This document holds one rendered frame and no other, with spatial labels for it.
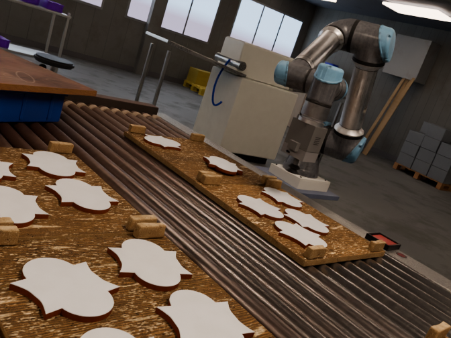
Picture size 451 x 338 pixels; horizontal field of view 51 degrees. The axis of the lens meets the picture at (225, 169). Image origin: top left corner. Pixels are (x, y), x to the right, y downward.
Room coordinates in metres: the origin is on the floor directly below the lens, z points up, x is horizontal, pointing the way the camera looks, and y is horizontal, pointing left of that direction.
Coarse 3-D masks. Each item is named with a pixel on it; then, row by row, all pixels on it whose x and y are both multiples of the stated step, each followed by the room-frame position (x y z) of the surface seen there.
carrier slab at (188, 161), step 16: (144, 144) 1.44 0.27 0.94; (192, 144) 1.66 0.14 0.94; (208, 144) 1.75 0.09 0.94; (160, 160) 1.36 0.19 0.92; (176, 160) 1.38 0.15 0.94; (192, 160) 1.44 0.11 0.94; (192, 176) 1.27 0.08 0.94; (224, 176) 1.38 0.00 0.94; (240, 176) 1.45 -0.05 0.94; (256, 176) 1.51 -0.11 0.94
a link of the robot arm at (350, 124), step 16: (352, 32) 1.73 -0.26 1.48; (368, 32) 1.71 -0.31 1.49; (384, 32) 1.70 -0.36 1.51; (352, 48) 1.74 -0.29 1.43; (368, 48) 1.71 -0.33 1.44; (384, 48) 1.69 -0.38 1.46; (368, 64) 1.72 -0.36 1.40; (384, 64) 1.76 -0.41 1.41; (352, 80) 1.79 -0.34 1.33; (368, 80) 1.76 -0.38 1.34; (352, 96) 1.79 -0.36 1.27; (368, 96) 1.79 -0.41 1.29; (352, 112) 1.80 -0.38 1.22; (336, 128) 1.85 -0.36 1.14; (352, 128) 1.82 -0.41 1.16; (336, 144) 1.84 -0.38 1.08; (352, 144) 1.82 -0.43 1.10; (352, 160) 1.83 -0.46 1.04
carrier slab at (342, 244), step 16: (208, 192) 1.19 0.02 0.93; (224, 192) 1.23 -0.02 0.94; (240, 192) 1.28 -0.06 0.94; (256, 192) 1.33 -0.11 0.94; (288, 192) 1.45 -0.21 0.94; (224, 208) 1.14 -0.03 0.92; (240, 208) 1.14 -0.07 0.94; (288, 208) 1.28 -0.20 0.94; (304, 208) 1.34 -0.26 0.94; (256, 224) 1.07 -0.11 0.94; (272, 224) 1.11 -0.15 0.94; (336, 224) 1.29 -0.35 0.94; (272, 240) 1.02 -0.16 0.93; (288, 240) 1.03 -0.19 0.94; (336, 240) 1.15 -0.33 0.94; (352, 240) 1.19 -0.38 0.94; (336, 256) 1.03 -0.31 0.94; (352, 256) 1.08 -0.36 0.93; (368, 256) 1.14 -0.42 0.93
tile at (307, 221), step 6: (288, 210) 1.23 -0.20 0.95; (294, 210) 1.25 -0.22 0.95; (288, 216) 1.18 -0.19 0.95; (294, 216) 1.20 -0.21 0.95; (300, 216) 1.21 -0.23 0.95; (306, 216) 1.23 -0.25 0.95; (312, 216) 1.25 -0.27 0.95; (294, 222) 1.17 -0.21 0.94; (300, 222) 1.16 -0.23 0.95; (306, 222) 1.18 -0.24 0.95; (312, 222) 1.20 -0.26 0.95; (318, 222) 1.22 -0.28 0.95; (306, 228) 1.15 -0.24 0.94; (312, 228) 1.15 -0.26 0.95; (318, 228) 1.16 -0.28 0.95; (324, 228) 1.18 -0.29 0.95; (324, 234) 1.15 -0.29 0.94
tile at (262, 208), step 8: (240, 200) 1.18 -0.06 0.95; (248, 200) 1.20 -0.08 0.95; (256, 200) 1.23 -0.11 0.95; (248, 208) 1.15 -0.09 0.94; (256, 208) 1.16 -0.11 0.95; (264, 208) 1.18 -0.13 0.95; (272, 208) 1.20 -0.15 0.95; (264, 216) 1.14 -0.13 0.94; (272, 216) 1.14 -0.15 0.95; (280, 216) 1.16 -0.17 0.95
